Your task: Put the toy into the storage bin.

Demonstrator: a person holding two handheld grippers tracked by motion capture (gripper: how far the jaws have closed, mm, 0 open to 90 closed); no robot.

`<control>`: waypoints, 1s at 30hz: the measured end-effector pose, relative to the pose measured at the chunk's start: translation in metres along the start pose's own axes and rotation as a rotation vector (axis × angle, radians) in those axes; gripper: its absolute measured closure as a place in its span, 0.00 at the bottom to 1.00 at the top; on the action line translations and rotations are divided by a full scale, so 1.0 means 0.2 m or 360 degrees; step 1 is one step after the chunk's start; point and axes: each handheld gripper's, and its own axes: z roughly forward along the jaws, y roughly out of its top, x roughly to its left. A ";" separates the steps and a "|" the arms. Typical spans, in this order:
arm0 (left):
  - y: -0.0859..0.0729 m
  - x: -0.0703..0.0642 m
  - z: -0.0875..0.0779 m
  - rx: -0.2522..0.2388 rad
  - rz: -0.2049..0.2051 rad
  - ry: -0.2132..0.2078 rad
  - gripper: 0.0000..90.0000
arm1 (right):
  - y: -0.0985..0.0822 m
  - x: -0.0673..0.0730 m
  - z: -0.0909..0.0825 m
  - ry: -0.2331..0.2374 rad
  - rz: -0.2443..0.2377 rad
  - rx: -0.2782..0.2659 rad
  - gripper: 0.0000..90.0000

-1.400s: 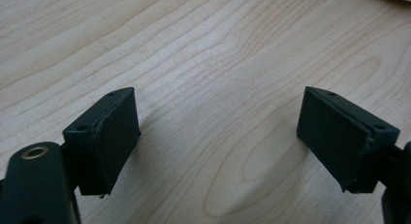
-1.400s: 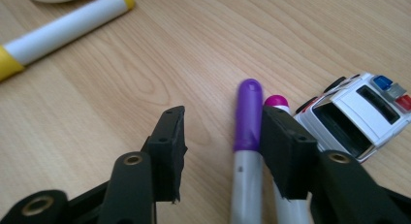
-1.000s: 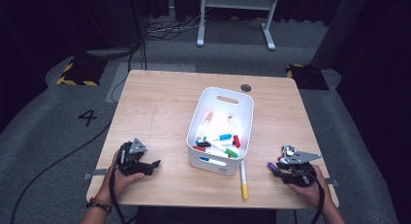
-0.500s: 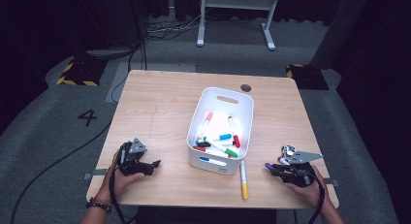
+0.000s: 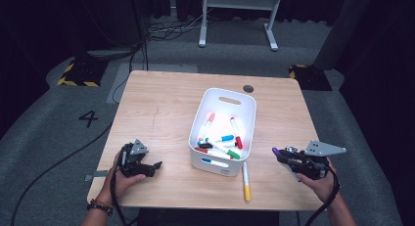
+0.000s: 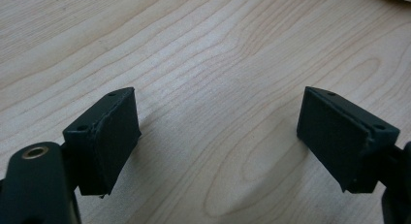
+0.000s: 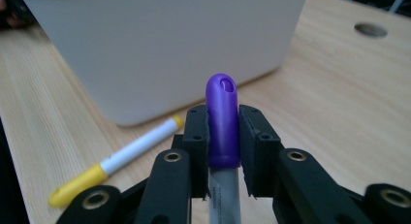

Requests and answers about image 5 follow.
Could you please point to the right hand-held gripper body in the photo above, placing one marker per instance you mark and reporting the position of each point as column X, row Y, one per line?
column 310, row 164

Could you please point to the light blue capped white marker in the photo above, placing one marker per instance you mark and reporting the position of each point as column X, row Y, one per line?
column 227, row 138

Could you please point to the grey tape strip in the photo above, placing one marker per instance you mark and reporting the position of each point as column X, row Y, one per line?
column 98, row 174

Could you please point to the dark stand base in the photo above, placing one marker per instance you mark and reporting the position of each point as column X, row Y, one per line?
column 111, row 52

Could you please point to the yellow capped white marker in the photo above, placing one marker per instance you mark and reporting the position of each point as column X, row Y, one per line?
column 247, row 193

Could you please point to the dark grey pillar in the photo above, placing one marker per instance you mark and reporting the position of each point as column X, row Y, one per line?
column 345, row 30

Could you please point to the dark blue capped white marker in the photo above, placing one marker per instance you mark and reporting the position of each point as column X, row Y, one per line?
column 205, row 160

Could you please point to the rust red capped white marker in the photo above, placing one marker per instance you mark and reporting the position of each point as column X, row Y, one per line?
column 200, row 150

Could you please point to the purple capped white marker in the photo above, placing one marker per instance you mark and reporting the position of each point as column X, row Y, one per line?
column 276, row 151

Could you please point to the white plastic storage bin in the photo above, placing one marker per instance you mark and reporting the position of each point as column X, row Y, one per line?
column 195, row 160

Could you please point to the black capped white marker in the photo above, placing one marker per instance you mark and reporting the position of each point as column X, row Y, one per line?
column 206, row 145

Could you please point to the person's left hand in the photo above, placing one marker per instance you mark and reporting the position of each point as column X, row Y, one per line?
column 112, row 187

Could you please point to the white metal stand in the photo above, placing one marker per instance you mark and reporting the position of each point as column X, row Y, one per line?
column 203, row 30

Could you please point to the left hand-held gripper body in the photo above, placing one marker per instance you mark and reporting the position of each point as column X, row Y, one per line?
column 132, row 160

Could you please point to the peach capped white marker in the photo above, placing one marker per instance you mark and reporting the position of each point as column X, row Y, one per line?
column 211, row 117

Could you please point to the person's right hand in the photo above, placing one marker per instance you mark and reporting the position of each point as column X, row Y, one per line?
column 324, row 187

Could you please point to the small silver white device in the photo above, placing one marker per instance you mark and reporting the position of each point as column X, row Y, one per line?
column 291, row 149

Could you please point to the black yellow striped floor plate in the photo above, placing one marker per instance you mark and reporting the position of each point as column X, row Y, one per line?
column 84, row 72
column 310, row 79

